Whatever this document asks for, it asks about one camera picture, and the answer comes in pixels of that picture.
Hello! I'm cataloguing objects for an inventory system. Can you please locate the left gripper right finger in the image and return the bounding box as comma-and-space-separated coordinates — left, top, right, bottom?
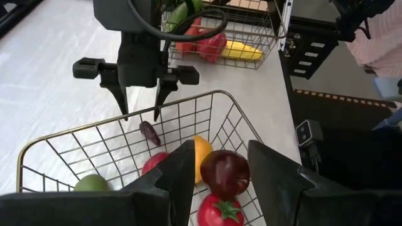
247, 139, 315, 226

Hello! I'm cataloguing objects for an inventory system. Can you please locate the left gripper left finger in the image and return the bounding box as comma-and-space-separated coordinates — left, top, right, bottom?
122, 139, 197, 226

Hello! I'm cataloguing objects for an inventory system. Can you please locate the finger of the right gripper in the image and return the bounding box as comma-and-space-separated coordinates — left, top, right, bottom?
107, 85, 129, 122
153, 83, 178, 122

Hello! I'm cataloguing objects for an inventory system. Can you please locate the yellow lemon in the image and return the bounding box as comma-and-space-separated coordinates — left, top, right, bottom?
192, 135, 214, 185

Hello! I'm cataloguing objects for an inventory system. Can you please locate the small purple eggplant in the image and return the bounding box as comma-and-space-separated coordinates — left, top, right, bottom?
139, 121, 162, 148

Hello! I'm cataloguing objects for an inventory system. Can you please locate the orange carrot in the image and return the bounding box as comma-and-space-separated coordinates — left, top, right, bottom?
175, 17, 202, 53

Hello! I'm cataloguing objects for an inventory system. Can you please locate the green cucumber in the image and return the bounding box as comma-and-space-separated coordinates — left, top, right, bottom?
164, 0, 204, 33

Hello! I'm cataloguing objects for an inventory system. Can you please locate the red bell pepper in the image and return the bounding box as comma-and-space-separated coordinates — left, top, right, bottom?
196, 30, 227, 64

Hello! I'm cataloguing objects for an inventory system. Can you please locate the dark green lime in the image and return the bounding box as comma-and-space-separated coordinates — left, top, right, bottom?
73, 173, 110, 193

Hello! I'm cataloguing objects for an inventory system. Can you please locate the yellow corn cob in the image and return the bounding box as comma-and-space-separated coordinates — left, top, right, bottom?
220, 40, 264, 62

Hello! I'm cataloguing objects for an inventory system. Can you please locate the person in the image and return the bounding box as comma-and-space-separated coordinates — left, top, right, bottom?
345, 0, 402, 78

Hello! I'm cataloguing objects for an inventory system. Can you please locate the gold wire basket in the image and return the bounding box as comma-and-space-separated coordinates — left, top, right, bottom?
16, 90, 265, 226
161, 0, 288, 71

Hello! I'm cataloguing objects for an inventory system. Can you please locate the small black camera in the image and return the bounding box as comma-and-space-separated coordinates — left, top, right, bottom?
295, 119, 325, 149

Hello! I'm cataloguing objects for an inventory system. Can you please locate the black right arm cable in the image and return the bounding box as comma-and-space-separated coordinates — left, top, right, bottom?
126, 0, 228, 42

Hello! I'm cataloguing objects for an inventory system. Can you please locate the black device with cables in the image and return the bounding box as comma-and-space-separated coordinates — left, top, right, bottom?
329, 0, 397, 43

